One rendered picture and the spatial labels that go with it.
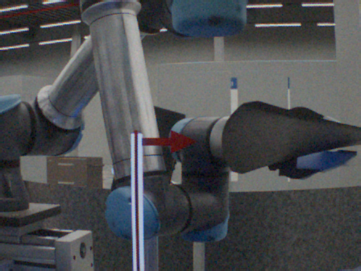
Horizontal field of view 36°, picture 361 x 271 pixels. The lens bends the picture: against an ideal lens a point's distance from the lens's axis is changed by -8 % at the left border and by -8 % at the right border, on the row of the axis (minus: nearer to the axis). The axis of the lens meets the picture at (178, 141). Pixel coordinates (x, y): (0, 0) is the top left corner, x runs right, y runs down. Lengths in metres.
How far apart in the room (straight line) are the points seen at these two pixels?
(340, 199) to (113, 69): 1.95
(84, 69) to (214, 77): 6.02
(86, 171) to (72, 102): 6.26
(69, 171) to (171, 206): 6.71
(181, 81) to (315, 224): 4.83
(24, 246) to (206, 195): 0.39
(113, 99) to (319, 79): 6.02
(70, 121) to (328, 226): 1.70
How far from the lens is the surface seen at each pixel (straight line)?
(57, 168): 7.63
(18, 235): 1.12
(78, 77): 1.13
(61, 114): 1.19
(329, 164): 0.73
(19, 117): 1.18
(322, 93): 6.79
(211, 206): 0.90
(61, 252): 1.09
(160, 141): 0.62
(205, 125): 0.90
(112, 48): 0.87
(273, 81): 6.91
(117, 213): 0.82
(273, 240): 2.58
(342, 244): 2.74
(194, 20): 0.56
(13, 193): 1.15
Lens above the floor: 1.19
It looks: 1 degrees down
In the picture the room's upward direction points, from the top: straight up
